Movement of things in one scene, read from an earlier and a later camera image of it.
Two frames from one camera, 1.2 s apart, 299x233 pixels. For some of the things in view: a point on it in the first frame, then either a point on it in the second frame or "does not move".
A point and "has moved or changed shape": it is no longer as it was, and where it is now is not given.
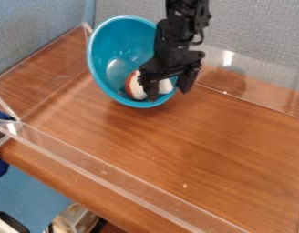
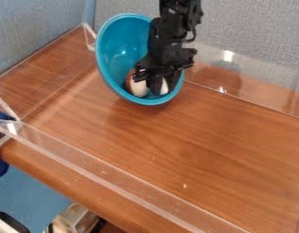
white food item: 135,87 does not move
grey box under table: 75,219 does not move
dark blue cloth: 1,165 does not move
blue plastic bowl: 120,47 has moved or changed shape
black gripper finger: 186,78 → 172,77
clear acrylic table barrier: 221,150 does not move
